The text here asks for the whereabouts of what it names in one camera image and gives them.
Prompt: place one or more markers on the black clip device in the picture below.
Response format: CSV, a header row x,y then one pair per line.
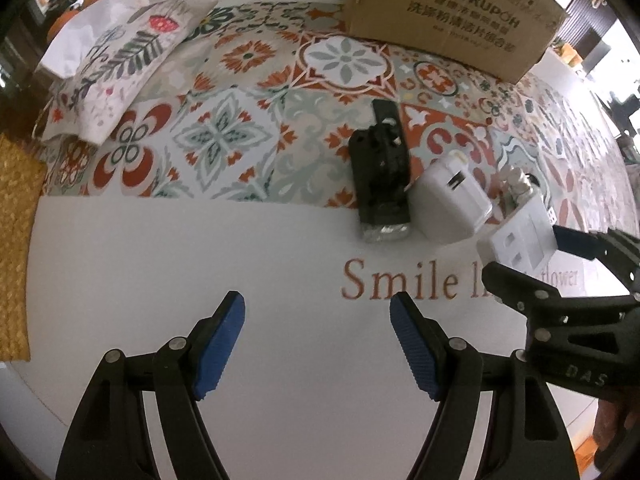
x,y
380,175

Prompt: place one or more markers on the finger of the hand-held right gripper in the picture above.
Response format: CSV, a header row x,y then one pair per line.
x,y
510,282
570,239

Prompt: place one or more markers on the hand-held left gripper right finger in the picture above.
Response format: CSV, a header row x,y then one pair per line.
x,y
415,345

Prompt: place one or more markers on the white socket panel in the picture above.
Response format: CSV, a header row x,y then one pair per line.
x,y
520,240

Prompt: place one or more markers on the woven yellow placemat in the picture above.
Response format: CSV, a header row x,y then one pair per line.
x,y
17,250

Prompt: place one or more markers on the white cube charger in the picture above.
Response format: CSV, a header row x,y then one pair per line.
x,y
445,200

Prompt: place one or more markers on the patterned tile-print table runner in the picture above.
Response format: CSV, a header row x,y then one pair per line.
x,y
225,125

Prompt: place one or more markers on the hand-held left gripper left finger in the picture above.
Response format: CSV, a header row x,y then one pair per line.
x,y
220,345

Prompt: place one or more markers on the floral fabric tissue pouch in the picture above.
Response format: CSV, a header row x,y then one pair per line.
x,y
120,60

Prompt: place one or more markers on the brown cardboard box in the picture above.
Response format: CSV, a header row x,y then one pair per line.
x,y
440,10

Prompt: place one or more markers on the white cylindrical plug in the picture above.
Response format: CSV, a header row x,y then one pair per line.
x,y
515,182

